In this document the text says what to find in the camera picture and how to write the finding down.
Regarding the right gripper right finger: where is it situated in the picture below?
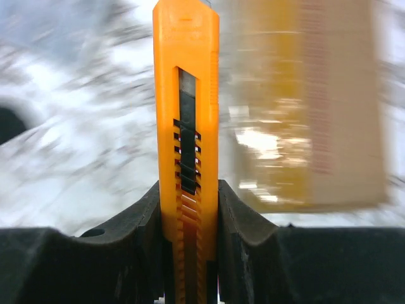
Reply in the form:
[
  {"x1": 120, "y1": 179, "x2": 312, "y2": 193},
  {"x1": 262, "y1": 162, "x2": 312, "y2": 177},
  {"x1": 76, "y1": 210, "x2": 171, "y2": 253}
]
[{"x1": 218, "y1": 180, "x2": 404, "y2": 303}]

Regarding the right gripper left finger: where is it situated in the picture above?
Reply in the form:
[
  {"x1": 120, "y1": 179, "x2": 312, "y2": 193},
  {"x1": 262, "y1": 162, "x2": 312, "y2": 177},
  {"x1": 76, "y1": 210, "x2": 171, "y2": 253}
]
[{"x1": 1, "y1": 185, "x2": 163, "y2": 303}]

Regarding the brown cardboard express box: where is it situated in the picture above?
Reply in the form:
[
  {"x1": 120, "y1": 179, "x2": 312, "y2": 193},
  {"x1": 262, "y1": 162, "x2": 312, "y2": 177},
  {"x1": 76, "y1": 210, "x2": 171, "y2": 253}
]
[{"x1": 226, "y1": 1, "x2": 387, "y2": 213}]

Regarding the orange utility knife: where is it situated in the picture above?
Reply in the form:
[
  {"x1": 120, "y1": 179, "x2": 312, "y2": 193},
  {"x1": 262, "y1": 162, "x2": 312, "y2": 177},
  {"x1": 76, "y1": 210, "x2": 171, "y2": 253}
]
[{"x1": 153, "y1": 1, "x2": 220, "y2": 303}]

